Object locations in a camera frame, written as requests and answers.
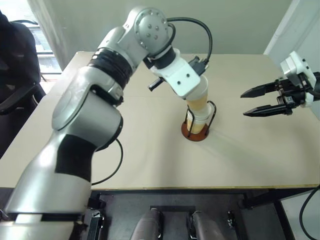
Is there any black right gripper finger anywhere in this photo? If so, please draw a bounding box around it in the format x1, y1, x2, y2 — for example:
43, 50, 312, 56
240, 83, 279, 99
242, 103, 288, 118

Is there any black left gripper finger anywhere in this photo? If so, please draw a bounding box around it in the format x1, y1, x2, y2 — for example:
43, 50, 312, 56
147, 76, 164, 91

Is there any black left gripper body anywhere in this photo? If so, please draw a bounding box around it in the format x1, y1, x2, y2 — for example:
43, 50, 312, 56
188, 56, 206, 76

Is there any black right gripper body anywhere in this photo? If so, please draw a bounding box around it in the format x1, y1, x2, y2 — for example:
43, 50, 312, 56
274, 72, 314, 116

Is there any window with blinds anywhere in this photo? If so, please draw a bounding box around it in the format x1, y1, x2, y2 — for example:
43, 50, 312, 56
29, 23, 63, 75

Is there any dark rounded grey shape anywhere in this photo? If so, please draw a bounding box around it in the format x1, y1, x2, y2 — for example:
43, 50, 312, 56
131, 208, 166, 240
191, 210, 227, 240

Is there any black office chair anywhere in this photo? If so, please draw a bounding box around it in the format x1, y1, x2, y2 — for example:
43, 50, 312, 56
0, 9, 47, 157

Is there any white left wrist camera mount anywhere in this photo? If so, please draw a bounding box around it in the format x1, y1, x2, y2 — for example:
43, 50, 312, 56
143, 48, 202, 99

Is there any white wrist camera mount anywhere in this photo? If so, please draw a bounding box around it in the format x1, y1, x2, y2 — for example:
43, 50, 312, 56
143, 48, 202, 99
279, 50, 317, 109

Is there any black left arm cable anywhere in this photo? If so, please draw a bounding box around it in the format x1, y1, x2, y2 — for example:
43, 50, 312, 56
166, 16, 213, 70
91, 138, 125, 186

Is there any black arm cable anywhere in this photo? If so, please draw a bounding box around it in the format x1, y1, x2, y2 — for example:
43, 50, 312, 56
166, 16, 213, 70
91, 138, 125, 186
299, 183, 320, 240

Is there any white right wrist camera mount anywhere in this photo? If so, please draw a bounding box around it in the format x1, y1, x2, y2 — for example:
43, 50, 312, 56
279, 50, 317, 109

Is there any brown wire cup holder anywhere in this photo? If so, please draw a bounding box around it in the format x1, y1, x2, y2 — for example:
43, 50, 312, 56
180, 99, 217, 142

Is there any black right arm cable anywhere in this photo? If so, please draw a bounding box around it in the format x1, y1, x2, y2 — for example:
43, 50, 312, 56
299, 183, 320, 240

